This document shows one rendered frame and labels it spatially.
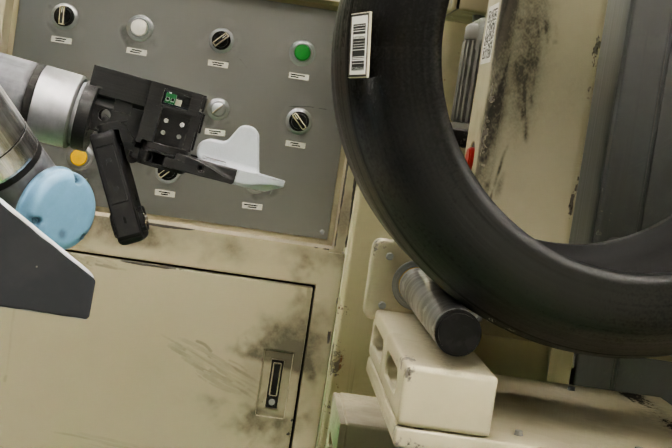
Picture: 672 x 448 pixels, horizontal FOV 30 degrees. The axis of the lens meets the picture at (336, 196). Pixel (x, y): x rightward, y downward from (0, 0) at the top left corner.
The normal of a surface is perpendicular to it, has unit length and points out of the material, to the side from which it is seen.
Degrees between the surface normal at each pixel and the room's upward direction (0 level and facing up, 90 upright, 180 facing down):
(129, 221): 90
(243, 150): 90
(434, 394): 90
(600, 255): 80
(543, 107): 90
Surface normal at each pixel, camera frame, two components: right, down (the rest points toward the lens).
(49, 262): 0.44, 0.00
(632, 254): 0.00, -0.11
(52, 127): -0.08, 0.51
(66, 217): 0.74, 0.15
